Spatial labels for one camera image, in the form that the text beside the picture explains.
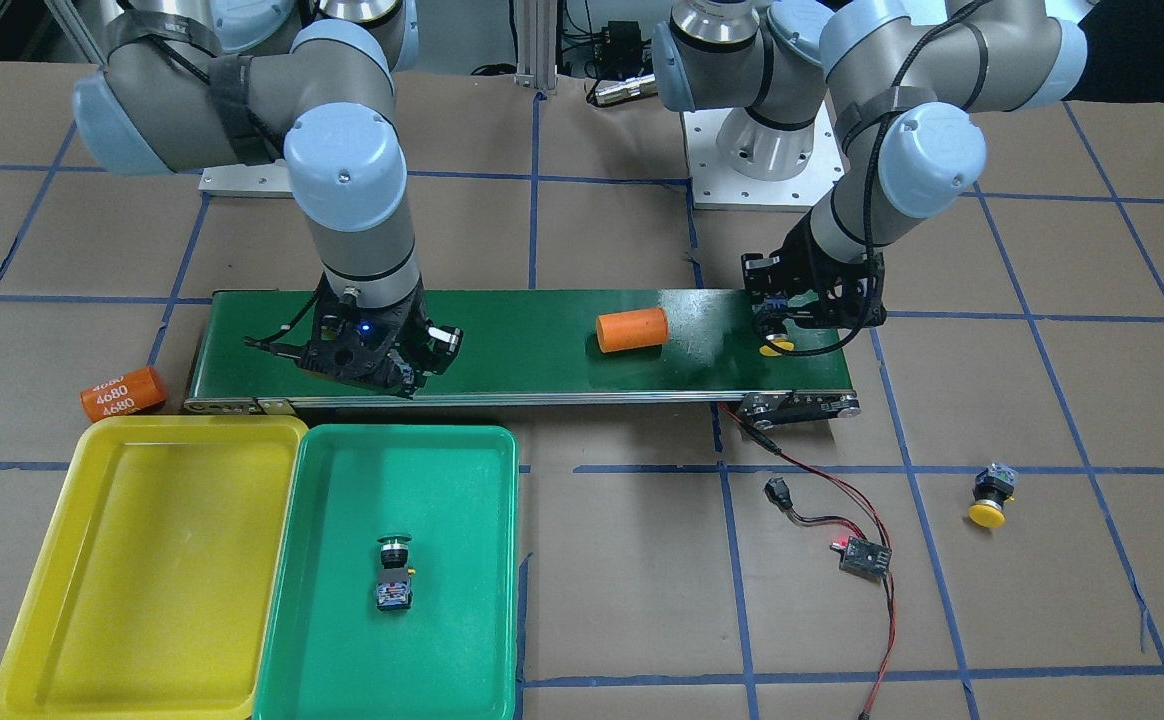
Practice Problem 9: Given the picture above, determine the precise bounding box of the green plastic tray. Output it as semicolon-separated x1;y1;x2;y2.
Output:
253;425;518;719

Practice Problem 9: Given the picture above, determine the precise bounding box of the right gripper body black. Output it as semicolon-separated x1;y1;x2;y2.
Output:
244;284;464;398

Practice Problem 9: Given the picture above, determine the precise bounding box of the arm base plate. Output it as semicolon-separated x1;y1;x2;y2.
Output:
198;161;291;199
681;104;846;211

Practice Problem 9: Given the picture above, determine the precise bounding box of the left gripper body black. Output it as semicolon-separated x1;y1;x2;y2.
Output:
741;218;887;357

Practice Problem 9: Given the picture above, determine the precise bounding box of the green conveyor belt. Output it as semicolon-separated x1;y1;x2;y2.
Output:
183;290;860;428

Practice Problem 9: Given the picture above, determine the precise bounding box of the small motor controller board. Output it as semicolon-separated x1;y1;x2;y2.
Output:
837;536;892;580

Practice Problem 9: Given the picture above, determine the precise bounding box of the yellow plastic tray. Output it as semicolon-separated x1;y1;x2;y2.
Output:
0;416;307;719

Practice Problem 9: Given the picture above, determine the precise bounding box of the orange cylinder with numbers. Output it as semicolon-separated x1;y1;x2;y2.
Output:
79;365;169;421

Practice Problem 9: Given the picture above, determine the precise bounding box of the plain orange cylinder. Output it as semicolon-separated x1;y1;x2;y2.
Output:
595;307;670;354

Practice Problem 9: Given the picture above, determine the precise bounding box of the red black power cable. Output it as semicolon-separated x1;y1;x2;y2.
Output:
721;400;897;720

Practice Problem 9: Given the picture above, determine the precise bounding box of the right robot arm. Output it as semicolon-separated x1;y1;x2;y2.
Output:
73;1;462;397

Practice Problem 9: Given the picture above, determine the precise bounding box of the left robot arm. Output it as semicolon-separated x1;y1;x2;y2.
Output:
650;1;1088;357

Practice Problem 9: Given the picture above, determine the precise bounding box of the yellow push button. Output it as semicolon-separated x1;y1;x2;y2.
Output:
754;318;796;357
967;462;1019;530

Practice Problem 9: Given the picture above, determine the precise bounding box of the aluminium frame post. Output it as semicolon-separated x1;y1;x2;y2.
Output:
512;0;560;97

